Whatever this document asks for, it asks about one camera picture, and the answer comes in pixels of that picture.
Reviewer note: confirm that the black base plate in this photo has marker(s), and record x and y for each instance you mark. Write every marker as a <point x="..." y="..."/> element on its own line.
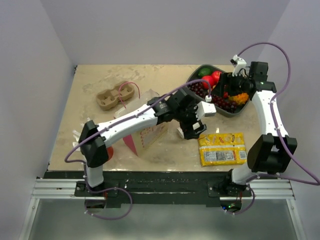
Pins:
<point x="153" y="188"/>

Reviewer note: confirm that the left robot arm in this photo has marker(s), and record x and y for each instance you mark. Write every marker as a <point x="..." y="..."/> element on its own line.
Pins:
<point x="183" y="106"/>

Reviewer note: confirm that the toy pineapple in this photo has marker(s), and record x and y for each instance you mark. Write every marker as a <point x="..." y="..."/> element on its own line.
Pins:
<point x="239" y="99"/>

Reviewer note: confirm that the green lime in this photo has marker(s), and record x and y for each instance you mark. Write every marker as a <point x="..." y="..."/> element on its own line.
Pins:
<point x="204" y="72"/>

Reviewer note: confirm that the grey fruit tray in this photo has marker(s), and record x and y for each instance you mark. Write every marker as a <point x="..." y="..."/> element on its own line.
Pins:
<point x="239" y="108"/>

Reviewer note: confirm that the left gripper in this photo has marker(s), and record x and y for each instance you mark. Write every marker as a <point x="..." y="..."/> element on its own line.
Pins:
<point x="188" y="130"/>

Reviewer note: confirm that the dark red grapes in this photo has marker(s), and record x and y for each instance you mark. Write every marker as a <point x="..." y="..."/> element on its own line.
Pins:
<point x="220" y="102"/>

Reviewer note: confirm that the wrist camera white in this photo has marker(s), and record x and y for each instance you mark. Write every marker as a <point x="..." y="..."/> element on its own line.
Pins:
<point x="239" y="66"/>
<point x="205" y="108"/>

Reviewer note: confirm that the cardboard cup carrier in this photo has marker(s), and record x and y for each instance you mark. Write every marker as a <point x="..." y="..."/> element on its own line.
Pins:
<point x="109" y="98"/>

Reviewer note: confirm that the red straw holder cup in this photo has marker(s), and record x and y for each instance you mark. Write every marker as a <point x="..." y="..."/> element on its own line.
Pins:
<point x="110" y="152"/>

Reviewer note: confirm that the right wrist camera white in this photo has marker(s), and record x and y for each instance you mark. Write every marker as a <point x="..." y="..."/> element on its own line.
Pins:
<point x="239" y="66"/>

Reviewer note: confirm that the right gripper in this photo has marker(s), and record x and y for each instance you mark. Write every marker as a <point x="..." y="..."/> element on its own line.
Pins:
<point x="226" y="79"/>

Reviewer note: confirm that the brown paper bag pink handles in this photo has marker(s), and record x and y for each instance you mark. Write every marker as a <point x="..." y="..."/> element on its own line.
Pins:
<point x="141" y="140"/>

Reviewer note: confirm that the white wrapped straws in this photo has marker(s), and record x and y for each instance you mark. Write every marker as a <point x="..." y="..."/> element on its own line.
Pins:
<point x="76" y="136"/>

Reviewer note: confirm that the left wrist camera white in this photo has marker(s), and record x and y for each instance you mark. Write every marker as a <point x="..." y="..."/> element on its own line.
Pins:
<point x="205" y="108"/>

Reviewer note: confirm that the yellow snack bag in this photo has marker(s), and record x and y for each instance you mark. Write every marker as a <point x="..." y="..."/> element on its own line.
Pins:
<point x="221" y="149"/>

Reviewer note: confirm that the red apple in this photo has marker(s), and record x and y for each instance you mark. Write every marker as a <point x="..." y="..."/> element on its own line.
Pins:
<point x="216" y="75"/>
<point x="208" y="82"/>

